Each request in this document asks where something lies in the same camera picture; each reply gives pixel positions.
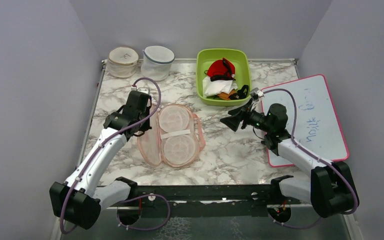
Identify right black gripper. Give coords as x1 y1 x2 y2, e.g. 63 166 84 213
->
220 98 273 133

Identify floral mesh laundry bag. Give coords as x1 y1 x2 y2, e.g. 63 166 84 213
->
137 104 206 168

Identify red and black bra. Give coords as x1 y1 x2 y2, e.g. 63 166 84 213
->
205 58 236 82

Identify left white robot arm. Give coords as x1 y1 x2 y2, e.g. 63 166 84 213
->
49 90 152 230

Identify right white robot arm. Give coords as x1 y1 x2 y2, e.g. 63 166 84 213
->
220 102 359 218

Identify beige round laundry bag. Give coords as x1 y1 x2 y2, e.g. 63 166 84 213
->
106 46 139 79

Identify orange and black items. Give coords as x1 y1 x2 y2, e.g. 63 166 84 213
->
209 85 250 101

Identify crumpled white cloth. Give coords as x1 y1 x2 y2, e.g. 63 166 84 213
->
202 76 238 97

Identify green plastic bin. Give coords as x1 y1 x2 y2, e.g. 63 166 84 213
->
195 48 252 107

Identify pink framed whiteboard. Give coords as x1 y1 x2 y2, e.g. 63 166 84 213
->
261 74 349 162

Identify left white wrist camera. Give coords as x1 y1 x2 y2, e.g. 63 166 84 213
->
130 85 150 95

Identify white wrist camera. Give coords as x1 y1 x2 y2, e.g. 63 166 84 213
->
130 85 150 95
250 87 264 110

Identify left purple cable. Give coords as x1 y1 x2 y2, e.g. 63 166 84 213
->
58 77 171 235

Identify purple cable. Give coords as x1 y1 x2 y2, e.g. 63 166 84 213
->
254 88 359 230
58 77 171 235

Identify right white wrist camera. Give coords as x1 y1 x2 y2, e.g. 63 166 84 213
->
250 87 264 110

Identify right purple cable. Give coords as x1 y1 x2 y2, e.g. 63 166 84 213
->
254 88 359 230

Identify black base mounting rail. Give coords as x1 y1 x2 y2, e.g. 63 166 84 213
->
113 184 301 218

